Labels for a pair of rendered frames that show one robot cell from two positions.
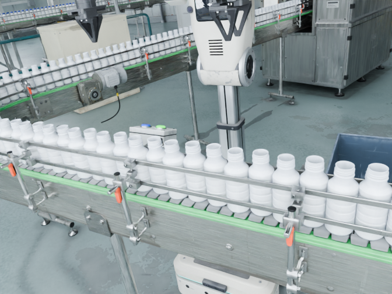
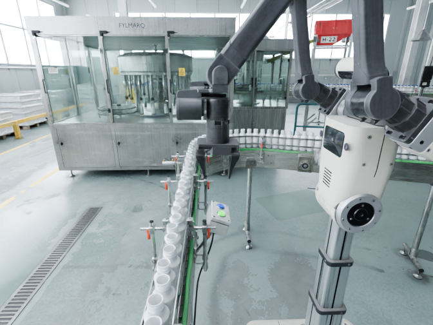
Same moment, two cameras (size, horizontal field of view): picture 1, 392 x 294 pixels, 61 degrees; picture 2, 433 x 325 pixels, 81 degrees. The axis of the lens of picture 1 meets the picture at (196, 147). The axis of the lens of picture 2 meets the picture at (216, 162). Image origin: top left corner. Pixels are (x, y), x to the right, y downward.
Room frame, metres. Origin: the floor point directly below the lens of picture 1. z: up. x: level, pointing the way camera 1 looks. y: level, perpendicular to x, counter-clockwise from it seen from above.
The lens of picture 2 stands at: (0.50, -0.64, 1.66)
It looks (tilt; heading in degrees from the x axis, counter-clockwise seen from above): 20 degrees down; 57
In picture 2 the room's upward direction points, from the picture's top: straight up
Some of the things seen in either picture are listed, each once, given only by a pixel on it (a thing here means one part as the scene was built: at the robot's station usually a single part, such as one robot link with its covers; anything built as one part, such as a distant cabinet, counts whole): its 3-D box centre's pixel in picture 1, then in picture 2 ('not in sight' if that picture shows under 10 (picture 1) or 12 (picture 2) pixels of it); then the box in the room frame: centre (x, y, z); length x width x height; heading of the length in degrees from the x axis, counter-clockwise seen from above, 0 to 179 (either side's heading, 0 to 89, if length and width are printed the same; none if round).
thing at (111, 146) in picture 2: not in sight; (156, 97); (2.32, 4.37, 1.18); 2.88 x 2.73 x 2.35; 149
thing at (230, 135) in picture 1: (233, 158); (328, 290); (1.40, -0.17, 0.74); 0.11 x 0.11 x 0.40; 59
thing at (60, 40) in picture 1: (93, 62); not in sight; (5.12, 1.37, 0.59); 1.10 x 0.62 x 1.18; 131
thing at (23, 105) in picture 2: not in sight; (15, 110); (-0.44, 9.53, 0.50); 1.23 x 1.04 x 1.00; 150
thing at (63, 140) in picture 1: (69, 149); (185, 192); (1.00, 0.41, 1.08); 0.06 x 0.06 x 0.17
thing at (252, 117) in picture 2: not in sight; (248, 93); (4.76, 4.50, 1.15); 1.63 x 1.62 x 2.30; 59
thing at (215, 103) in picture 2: not in sight; (215, 108); (0.83, -0.12, 1.57); 0.07 x 0.06 x 0.07; 152
